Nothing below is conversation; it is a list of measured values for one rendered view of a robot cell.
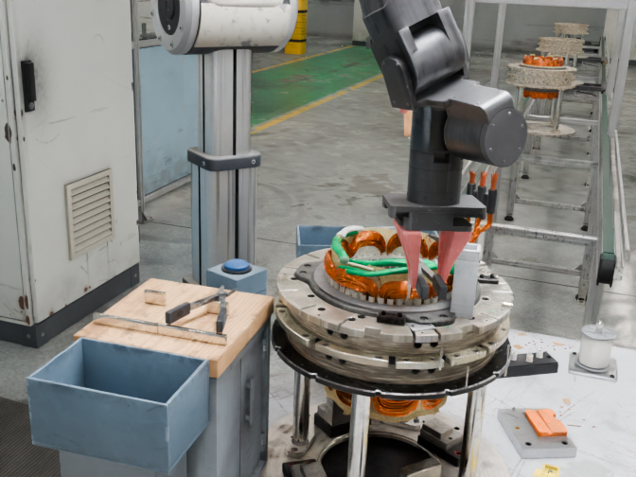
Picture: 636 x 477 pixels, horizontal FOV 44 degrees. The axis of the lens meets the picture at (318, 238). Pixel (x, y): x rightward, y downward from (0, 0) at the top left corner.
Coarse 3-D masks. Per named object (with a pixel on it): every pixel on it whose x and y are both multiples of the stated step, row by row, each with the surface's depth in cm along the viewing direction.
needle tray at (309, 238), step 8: (296, 232) 137; (304, 232) 139; (312, 232) 139; (320, 232) 139; (328, 232) 139; (336, 232) 139; (424, 232) 140; (432, 232) 140; (296, 240) 136; (304, 240) 140; (312, 240) 140; (320, 240) 140; (328, 240) 140; (296, 248) 135; (304, 248) 129; (312, 248) 129; (320, 248) 129; (296, 256) 134
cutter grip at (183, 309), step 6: (180, 306) 97; (186, 306) 97; (168, 312) 95; (174, 312) 96; (180, 312) 97; (186, 312) 98; (168, 318) 95; (174, 318) 96; (180, 318) 97; (168, 324) 95
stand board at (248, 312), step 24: (144, 288) 109; (168, 288) 110; (192, 288) 110; (216, 288) 110; (120, 312) 101; (144, 312) 102; (192, 312) 102; (240, 312) 103; (264, 312) 105; (96, 336) 95; (120, 336) 95; (144, 336) 95; (168, 336) 95; (240, 336) 97; (216, 360) 90
